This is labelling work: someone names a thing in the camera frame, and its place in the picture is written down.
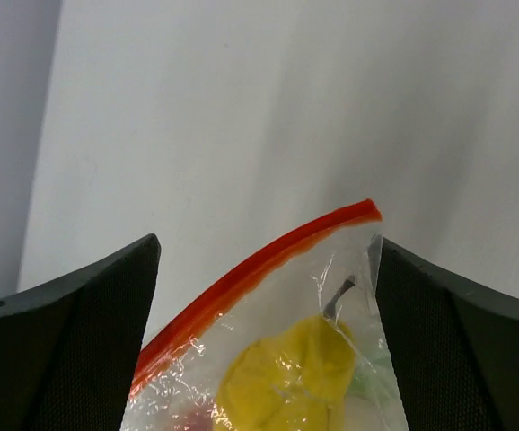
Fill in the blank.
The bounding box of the orange peach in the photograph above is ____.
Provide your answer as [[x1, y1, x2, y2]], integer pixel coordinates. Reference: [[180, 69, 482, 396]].
[[167, 409, 213, 431]]

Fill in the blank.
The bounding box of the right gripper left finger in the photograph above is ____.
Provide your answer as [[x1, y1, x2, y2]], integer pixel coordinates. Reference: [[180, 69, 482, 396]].
[[0, 234, 161, 430]]

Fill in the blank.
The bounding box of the yellow pear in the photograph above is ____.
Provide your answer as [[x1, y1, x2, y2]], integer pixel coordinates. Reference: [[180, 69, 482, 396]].
[[212, 315, 356, 430]]

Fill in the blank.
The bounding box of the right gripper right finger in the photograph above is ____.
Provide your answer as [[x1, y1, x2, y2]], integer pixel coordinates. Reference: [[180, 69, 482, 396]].
[[376, 240, 519, 430]]

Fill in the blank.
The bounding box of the clear zip top bag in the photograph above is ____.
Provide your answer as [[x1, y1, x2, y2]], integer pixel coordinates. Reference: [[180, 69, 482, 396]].
[[121, 199, 408, 430]]

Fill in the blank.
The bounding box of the white green cabbage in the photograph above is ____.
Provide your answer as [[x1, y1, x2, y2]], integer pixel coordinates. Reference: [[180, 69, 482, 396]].
[[343, 346, 409, 431]]

